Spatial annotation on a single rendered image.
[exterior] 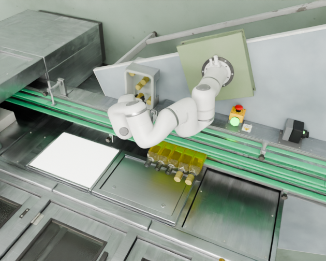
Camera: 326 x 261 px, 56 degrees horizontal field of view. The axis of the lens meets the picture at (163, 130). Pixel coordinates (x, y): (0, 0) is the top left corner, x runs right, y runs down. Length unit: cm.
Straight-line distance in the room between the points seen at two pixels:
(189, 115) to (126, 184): 66
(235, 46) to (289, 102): 39
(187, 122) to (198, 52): 43
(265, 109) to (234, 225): 60
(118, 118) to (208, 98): 36
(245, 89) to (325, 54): 36
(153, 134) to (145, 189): 59
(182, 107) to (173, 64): 54
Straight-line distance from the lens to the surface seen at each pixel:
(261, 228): 162
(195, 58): 150
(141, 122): 108
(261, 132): 162
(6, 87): 198
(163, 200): 159
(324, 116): 163
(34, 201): 174
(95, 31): 259
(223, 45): 145
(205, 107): 123
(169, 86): 171
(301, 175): 161
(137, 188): 164
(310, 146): 164
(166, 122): 109
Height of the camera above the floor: 211
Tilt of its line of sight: 45 degrees down
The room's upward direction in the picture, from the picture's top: 146 degrees counter-clockwise
